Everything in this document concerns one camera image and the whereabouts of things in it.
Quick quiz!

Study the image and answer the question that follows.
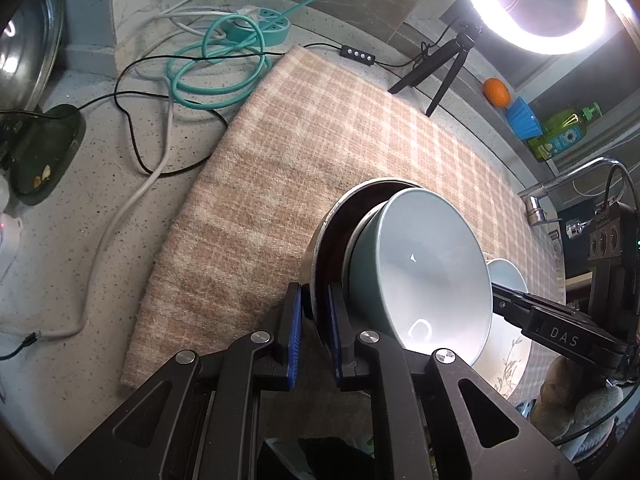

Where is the beige plaid cloth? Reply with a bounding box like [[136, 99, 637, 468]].
[[121, 45, 568, 411]]

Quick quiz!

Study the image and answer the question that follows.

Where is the teal power strip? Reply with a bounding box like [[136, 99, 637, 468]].
[[220, 7, 292, 47]]

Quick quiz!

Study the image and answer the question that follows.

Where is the large steel bowl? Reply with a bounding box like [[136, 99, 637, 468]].
[[301, 177, 431, 351]]

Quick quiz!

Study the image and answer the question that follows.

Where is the white plug adapter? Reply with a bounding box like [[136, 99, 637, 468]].
[[0, 212, 25, 261]]

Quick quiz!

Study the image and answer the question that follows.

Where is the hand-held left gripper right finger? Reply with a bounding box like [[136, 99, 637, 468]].
[[327, 282, 581, 480]]

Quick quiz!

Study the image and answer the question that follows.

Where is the plain white plate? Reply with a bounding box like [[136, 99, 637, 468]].
[[486, 258, 530, 296]]

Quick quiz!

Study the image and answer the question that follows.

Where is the black cable with inline remote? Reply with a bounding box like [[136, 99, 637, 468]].
[[114, 42, 426, 176]]

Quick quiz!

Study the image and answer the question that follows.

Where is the green dish soap bottle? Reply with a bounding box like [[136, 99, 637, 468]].
[[529, 101, 602, 162]]

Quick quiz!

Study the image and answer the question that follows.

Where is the white cable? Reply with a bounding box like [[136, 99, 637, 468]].
[[0, 0, 261, 341]]

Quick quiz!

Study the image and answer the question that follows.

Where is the black tripod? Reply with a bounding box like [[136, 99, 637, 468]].
[[388, 22, 483, 118]]

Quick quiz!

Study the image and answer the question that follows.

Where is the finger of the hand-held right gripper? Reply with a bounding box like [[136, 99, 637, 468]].
[[490, 282, 540, 335]]

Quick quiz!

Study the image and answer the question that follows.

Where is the person's right hand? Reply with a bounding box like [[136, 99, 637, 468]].
[[537, 357, 626, 451]]

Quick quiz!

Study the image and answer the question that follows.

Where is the chrome faucet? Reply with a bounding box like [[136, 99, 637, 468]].
[[517, 156, 626, 226]]

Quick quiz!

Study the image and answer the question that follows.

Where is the orange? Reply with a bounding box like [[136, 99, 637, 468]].
[[482, 78, 511, 108]]

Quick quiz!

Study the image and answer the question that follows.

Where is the large floral plate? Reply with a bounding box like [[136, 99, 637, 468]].
[[470, 305, 533, 401]]

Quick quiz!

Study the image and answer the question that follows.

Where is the dark green dish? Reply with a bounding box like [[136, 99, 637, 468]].
[[7, 104, 87, 207]]

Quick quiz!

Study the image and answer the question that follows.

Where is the steel pot lid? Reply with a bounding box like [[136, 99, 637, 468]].
[[0, 0, 66, 113]]

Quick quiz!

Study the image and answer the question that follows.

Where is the blue ribbed cup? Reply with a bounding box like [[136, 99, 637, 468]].
[[505, 97, 543, 141]]

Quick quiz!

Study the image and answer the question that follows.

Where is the white ring light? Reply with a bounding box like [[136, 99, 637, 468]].
[[461, 0, 608, 56]]

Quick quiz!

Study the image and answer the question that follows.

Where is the pale blue ceramic bowl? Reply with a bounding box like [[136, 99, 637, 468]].
[[347, 187, 494, 368]]

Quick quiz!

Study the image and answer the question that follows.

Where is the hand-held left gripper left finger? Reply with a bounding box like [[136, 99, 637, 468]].
[[52, 282, 305, 480]]

